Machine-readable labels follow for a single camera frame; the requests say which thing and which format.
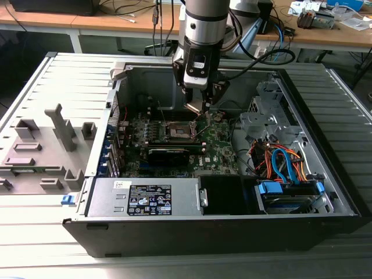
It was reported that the black PC case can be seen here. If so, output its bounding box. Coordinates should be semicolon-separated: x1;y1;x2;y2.
62;59;364;259

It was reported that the grey metal drive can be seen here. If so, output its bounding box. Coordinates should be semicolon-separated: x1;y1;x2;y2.
315;10;337;28

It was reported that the grey parts rack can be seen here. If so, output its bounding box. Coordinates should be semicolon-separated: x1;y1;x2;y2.
0;103;98;195

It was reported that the silver CPU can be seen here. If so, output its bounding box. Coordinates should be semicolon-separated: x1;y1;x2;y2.
184;101;205;114

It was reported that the grey power supply unit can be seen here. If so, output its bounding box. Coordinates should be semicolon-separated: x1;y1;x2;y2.
85;177;209;218

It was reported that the metal drive cage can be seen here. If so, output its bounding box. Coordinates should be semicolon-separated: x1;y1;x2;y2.
239;81;305;143

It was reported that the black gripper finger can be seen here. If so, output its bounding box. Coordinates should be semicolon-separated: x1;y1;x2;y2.
172;59;194;103
202;75;231;113

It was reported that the wooden desk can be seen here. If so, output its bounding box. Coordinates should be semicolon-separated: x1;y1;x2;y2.
0;0;372;55

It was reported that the blue cardboard box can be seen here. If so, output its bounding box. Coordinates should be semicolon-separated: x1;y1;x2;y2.
327;0;364;11

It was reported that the black graphics card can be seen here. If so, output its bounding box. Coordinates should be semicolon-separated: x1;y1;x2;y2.
147;147;191;169

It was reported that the clear plastic bag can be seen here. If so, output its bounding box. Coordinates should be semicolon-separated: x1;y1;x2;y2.
338;11;372;31

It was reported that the blue wire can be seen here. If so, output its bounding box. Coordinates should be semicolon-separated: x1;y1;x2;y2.
271;148;300;185

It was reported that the black upright box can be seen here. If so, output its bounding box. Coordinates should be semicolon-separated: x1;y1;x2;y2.
257;0;274;35

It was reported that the red orange wire bundle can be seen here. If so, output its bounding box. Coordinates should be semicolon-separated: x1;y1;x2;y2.
249;139;280;178

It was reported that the pale blue teach pendant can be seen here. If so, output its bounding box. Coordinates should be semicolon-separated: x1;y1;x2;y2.
234;19;261;55

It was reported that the green motherboard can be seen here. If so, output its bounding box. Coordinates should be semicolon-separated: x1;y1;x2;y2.
117;109;242;178

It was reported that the black flat device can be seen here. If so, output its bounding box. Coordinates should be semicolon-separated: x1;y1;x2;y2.
8;0;98;17

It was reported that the CPU socket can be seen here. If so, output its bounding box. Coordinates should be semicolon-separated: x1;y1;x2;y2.
163;119;199;143

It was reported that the white paper sheet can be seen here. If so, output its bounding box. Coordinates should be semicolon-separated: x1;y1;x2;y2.
289;1;322;15

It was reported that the CPU cooler with fan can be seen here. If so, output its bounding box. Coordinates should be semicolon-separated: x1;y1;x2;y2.
296;8;319;30

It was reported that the hard disk in blue carrier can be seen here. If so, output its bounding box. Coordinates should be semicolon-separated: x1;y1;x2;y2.
255;180;326;215

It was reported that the black camera cable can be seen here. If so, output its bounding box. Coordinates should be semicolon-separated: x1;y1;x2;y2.
220;48;296;81

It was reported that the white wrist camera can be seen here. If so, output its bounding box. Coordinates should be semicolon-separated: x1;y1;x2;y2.
182;51;211;88

